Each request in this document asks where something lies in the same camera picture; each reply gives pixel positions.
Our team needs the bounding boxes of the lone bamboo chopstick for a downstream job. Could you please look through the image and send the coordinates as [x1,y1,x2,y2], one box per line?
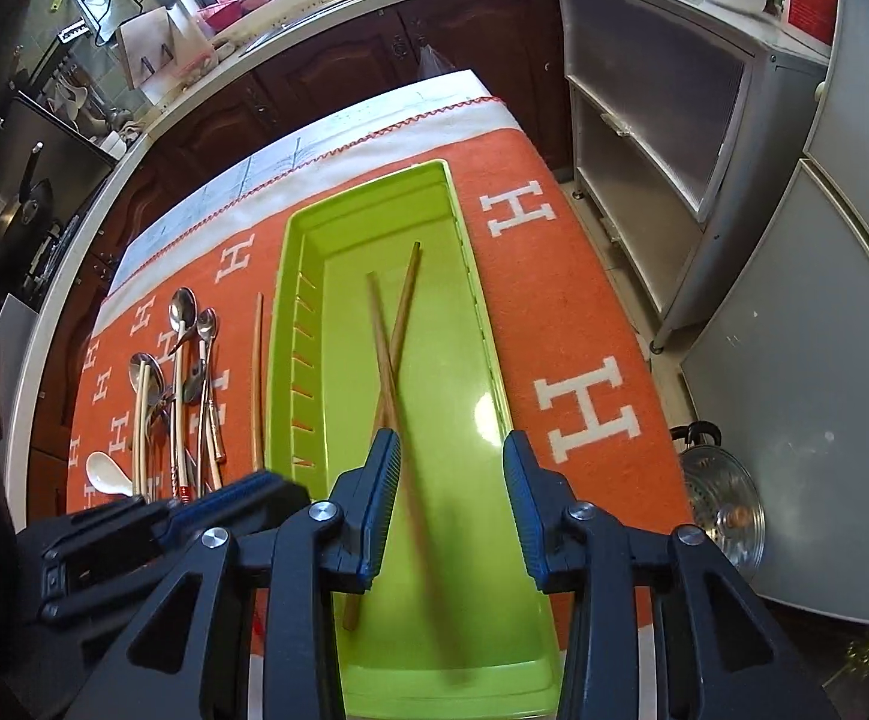
[251,293,265,472]

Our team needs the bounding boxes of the white ceramic soup spoon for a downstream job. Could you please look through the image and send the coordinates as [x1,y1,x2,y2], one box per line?
[85,450,133,497]

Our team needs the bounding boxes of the light bamboo chopstick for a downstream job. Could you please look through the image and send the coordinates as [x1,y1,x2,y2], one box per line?
[132,359,149,497]

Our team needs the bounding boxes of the small steel spoon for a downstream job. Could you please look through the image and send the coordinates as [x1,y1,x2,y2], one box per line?
[195,307,224,465]

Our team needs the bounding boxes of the large steel soup spoon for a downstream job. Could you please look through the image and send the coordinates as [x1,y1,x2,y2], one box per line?
[167,286,199,355]

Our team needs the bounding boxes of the green plastic utensil tray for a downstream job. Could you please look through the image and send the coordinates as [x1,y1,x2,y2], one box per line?
[267,158,561,718]

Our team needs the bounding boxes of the orange H-pattern table cloth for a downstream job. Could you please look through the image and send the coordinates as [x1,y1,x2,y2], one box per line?
[63,94,700,720]

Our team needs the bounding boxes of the grey refrigerator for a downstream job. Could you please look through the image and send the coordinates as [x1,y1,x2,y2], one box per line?
[683,0,869,624]

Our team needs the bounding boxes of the black wok on stove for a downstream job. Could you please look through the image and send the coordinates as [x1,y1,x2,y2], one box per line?
[0,142,53,271]

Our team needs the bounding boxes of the grey storage cabinet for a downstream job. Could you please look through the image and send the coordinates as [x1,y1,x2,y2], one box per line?
[560,0,828,351]

